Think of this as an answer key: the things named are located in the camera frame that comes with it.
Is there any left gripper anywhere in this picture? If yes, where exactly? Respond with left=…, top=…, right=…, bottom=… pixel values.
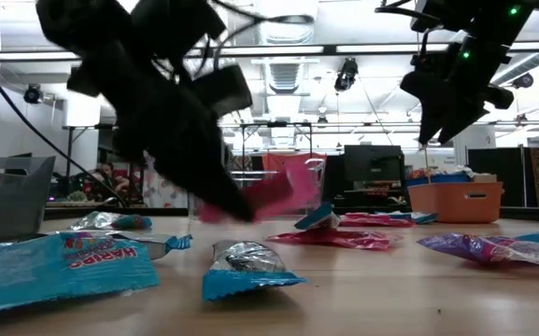
left=66, top=46, right=256, bottom=223

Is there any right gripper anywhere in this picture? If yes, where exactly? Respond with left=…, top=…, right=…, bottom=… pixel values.
left=399, top=41, right=516, bottom=145

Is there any purple blue candy bag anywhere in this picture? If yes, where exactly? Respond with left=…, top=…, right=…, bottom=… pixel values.
left=69, top=210, right=153, bottom=231

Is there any purple clear candy bag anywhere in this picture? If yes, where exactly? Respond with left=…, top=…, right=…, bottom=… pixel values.
left=417, top=232, right=539, bottom=271

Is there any blue storage bin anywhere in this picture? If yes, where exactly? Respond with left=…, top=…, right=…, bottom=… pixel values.
left=406, top=170, right=474, bottom=184

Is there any person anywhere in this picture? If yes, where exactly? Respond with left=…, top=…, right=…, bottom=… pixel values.
left=84, top=161, right=131, bottom=197

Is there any floral hanging cloth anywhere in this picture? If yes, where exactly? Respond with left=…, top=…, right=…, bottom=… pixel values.
left=141, top=153, right=190, bottom=209

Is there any black partition panel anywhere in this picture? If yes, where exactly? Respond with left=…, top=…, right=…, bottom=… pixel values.
left=467, top=147, right=527, bottom=207

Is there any black computer monitor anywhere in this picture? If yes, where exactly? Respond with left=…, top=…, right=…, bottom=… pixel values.
left=343, top=144, right=405, bottom=192

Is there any black ceiling spotlight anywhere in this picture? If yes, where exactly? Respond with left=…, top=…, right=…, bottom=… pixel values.
left=511, top=72, right=535, bottom=90
left=22, top=83, right=45, bottom=105
left=333, top=58, right=360, bottom=92

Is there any orange plastic bin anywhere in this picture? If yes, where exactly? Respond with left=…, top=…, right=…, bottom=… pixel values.
left=407, top=180, right=505, bottom=224

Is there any orange hanging cloth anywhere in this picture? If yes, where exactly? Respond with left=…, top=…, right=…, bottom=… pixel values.
left=262, top=152, right=327, bottom=211

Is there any clear plastic bin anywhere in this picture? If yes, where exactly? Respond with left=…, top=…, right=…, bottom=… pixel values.
left=186, top=157, right=327, bottom=221

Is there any grey plastic bin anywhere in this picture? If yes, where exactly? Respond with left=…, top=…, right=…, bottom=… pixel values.
left=0, top=156, right=57, bottom=244

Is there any black hanging cable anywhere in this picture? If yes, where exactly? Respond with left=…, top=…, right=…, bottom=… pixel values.
left=0, top=46, right=128, bottom=209

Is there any black overhead frame beam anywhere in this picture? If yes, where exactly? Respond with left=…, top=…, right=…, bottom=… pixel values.
left=0, top=43, right=539, bottom=63

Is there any silver ceiling air duct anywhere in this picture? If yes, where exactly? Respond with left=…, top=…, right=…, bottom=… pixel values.
left=252, top=0, right=320, bottom=94

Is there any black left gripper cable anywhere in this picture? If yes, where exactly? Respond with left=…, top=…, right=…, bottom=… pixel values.
left=203, top=0, right=316, bottom=71

